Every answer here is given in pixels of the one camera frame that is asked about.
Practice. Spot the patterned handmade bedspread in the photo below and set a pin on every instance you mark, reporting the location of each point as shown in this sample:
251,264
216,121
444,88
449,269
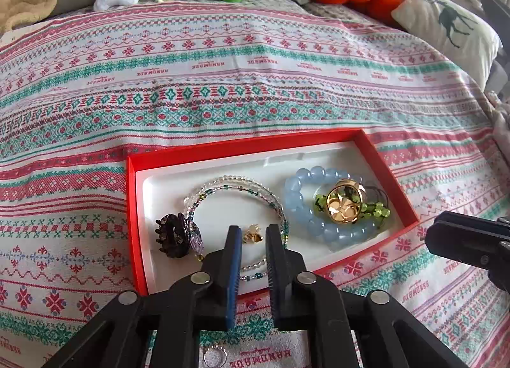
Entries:
81,93

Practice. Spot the deer print pillow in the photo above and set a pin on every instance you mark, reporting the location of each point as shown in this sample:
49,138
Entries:
460,35

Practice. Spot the black hair claw clip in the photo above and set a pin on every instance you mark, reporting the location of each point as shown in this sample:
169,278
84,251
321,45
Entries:
171,236

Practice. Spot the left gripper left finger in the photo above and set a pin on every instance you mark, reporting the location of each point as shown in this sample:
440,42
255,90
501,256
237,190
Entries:
202,301

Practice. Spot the gold hoop earrings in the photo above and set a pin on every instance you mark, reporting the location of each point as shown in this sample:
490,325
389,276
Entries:
344,201

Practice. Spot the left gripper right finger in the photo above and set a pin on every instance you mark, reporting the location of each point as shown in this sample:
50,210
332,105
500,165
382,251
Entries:
304,301

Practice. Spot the small gold earring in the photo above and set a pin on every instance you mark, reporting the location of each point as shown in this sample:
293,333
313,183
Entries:
252,235

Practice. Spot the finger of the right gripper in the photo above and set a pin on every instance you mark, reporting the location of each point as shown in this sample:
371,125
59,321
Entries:
467,239

